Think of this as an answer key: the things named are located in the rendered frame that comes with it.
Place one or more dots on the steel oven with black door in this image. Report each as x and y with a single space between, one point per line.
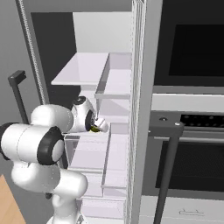
198 157

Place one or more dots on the clear fridge drawer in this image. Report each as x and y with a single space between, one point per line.
87 151

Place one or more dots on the grey fridge door with bins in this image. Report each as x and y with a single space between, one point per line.
145 87

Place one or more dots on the white drawer front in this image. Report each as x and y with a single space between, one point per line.
186 211

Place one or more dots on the grey fridge body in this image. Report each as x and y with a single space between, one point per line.
87 32

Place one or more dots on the black microwave oven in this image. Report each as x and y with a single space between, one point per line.
192 43

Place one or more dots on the green lime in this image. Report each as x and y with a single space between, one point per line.
94 129

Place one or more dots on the white fridge shelf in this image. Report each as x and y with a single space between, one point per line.
78 68

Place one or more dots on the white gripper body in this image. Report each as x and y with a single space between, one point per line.
102 124

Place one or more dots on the plain grey fridge door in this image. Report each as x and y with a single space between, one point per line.
11 43

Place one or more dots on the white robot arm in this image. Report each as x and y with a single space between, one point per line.
35 140

